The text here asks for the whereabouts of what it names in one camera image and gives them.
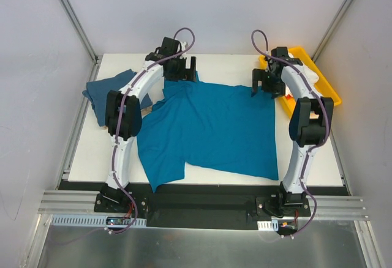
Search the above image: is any teal t-shirt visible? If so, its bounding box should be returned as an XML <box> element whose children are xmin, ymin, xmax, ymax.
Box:
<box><xmin>137</xmin><ymin>81</ymin><xmax>279</xmax><ymax>190</ymax></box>

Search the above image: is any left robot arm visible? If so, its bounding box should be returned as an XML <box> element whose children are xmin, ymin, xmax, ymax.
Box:
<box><xmin>94</xmin><ymin>37</ymin><xmax>196</xmax><ymax>212</ymax></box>

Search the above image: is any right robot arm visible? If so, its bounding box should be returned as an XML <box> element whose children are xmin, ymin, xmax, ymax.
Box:
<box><xmin>251</xmin><ymin>47</ymin><xmax>334</xmax><ymax>218</ymax></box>

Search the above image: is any white t-shirt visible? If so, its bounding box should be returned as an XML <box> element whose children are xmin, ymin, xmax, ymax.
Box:
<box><xmin>288</xmin><ymin>50</ymin><xmax>319</xmax><ymax>84</ymax></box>

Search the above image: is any yellow plastic bin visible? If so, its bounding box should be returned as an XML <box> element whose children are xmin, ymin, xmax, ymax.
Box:
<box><xmin>277</xmin><ymin>47</ymin><xmax>342</xmax><ymax>118</ymax></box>

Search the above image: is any folded dark blue t-shirt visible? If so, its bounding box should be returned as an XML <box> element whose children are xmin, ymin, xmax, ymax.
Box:
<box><xmin>82</xmin><ymin>69</ymin><xmax>137</xmax><ymax>127</ymax></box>

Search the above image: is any left aluminium frame post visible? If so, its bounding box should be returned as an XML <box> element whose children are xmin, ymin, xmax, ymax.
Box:
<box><xmin>45</xmin><ymin>0</ymin><xmax>99</xmax><ymax>65</ymax></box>

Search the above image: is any aluminium frame post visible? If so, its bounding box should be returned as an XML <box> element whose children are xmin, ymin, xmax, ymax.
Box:
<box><xmin>312</xmin><ymin>0</ymin><xmax>355</xmax><ymax>62</ymax></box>
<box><xmin>45</xmin><ymin>0</ymin><xmax>99</xmax><ymax>65</ymax></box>

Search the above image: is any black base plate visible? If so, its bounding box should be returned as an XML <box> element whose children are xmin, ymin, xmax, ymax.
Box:
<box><xmin>58</xmin><ymin>179</ymin><xmax>350</xmax><ymax>229</ymax></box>

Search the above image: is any right aluminium frame post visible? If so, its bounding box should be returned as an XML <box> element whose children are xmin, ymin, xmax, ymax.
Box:
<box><xmin>312</xmin><ymin>0</ymin><xmax>355</xmax><ymax>62</ymax></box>

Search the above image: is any right white cable duct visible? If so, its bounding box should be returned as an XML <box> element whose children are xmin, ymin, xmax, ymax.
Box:
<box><xmin>257</xmin><ymin>220</ymin><xmax>279</xmax><ymax>232</ymax></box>

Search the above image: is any white cable duct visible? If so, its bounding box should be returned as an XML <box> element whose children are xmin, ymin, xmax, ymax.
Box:
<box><xmin>51</xmin><ymin>215</ymin><xmax>147</xmax><ymax>229</ymax></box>
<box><xmin>257</xmin><ymin>220</ymin><xmax>279</xmax><ymax>232</ymax></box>

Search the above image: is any left white cable duct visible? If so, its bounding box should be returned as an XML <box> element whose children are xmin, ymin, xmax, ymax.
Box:
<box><xmin>51</xmin><ymin>215</ymin><xmax>147</xmax><ymax>229</ymax></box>

